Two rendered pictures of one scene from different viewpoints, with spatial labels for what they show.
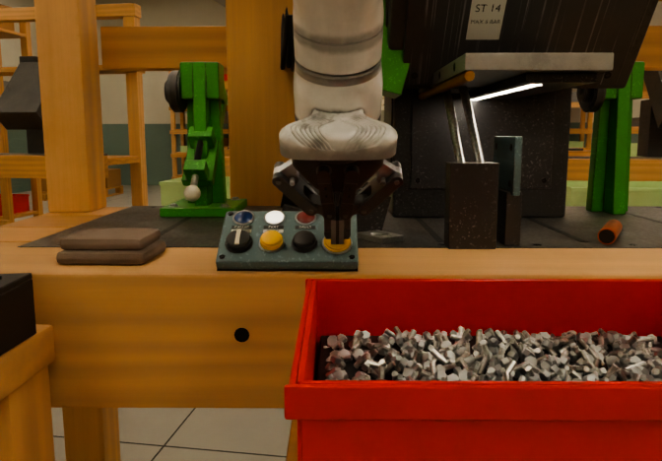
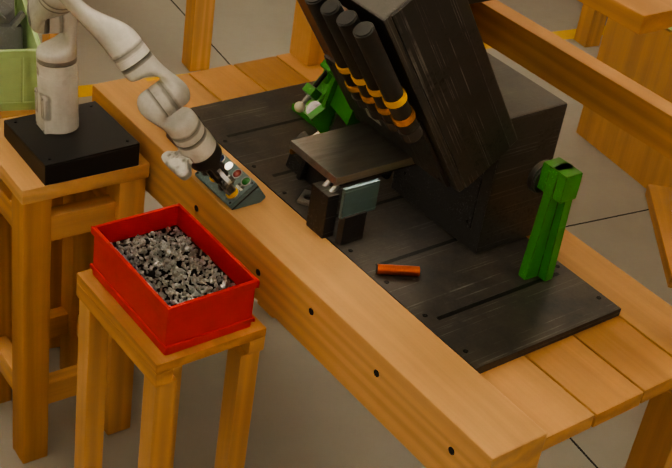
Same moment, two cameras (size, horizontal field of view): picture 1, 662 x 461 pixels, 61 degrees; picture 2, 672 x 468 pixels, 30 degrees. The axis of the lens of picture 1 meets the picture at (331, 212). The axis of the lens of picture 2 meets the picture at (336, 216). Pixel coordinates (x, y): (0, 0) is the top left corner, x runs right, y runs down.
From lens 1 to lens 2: 2.46 m
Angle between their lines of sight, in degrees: 51
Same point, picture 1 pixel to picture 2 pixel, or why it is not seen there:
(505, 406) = (116, 257)
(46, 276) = (153, 143)
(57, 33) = not seen: outside the picture
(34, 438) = (131, 202)
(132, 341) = (170, 186)
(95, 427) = not seen: hidden behind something
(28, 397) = (130, 187)
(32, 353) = (133, 172)
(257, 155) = not seen: hidden behind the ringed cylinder
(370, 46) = (182, 142)
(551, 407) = (121, 263)
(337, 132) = (171, 163)
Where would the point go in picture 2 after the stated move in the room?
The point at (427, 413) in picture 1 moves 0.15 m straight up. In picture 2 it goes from (106, 249) to (109, 187)
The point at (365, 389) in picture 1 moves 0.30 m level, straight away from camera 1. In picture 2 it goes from (100, 236) to (227, 207)
